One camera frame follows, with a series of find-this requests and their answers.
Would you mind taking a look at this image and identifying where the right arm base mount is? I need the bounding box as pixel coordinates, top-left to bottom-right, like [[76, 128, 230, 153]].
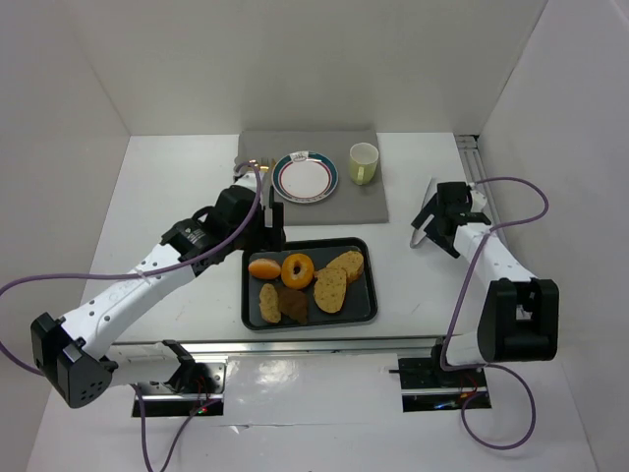
[[389, 358, 491, 413]]

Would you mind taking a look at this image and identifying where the upper right bread slice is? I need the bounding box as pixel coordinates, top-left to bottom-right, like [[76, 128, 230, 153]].
[[326, 251, 365, 283]]

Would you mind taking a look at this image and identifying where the white plate with rim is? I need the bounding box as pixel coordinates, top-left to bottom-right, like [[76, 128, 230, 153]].
[[271, 150, 339, 204]]

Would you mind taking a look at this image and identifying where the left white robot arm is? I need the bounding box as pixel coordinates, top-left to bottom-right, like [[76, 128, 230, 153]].
[[30, 184, 286, 408]]

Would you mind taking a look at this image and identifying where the orange glazed doughnut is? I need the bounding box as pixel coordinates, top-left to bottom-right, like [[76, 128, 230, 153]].
[[280, 253, 315, 290]]

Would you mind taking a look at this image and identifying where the gold fork green handle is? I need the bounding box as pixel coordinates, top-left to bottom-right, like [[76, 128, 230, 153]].
[[259, 157, 270, 172]]

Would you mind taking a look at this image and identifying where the round orange bun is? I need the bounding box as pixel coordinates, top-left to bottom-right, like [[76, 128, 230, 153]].
[[248, 259, 281, 280]]

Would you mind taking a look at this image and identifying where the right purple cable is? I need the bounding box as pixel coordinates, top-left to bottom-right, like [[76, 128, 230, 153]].
[[439, 176, 550, 451]]

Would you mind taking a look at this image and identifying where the pale green mug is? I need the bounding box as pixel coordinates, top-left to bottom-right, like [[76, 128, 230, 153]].
[[350, 143, 379, 186]]

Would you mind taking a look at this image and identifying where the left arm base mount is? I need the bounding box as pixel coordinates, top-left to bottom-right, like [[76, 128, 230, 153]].
[[139, 355, 227, 418]]

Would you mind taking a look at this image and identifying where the grey placemat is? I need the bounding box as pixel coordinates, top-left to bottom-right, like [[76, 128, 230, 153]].
[[234, 129, 389, 226]]

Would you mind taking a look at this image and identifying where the aluminium rail frame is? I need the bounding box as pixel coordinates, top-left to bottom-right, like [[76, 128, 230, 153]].
[[454, 135, 500, 223]]

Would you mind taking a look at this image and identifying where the black baking tray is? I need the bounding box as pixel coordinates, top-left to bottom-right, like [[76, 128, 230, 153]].
[[241, 237, 378, 332]]

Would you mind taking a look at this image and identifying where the small bread slice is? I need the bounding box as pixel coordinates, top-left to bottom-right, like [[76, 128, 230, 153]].
[[258, 283, 281, 325]]

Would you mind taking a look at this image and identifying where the brown croissant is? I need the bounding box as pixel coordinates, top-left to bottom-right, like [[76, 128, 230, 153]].
[[277, 287, 309, 325]]

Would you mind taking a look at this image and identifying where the large seeded bread slice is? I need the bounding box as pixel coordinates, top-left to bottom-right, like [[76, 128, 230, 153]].
[[314, 267, 347, 314]]

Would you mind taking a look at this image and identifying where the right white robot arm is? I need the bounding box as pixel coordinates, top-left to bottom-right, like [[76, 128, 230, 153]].
[[412, 182, 559, 372]]

